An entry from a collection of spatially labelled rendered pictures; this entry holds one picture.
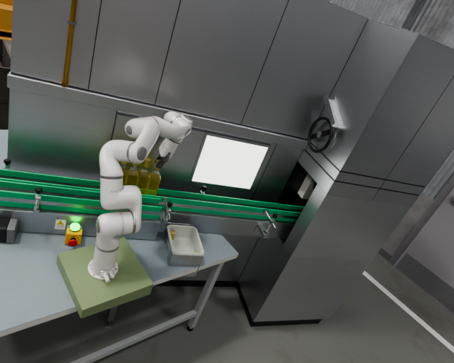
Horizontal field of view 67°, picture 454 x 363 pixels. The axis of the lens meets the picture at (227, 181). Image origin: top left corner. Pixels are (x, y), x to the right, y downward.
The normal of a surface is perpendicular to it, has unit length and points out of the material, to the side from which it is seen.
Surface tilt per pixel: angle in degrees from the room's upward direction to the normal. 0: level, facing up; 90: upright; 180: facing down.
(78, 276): 4
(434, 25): 90
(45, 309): 0
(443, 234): 90
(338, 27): 90
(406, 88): 90
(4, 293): 0
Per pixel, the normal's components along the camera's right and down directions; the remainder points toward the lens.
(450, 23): -0.73, 0.09
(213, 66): 0.28, 0.55
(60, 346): 0.33, -0.83
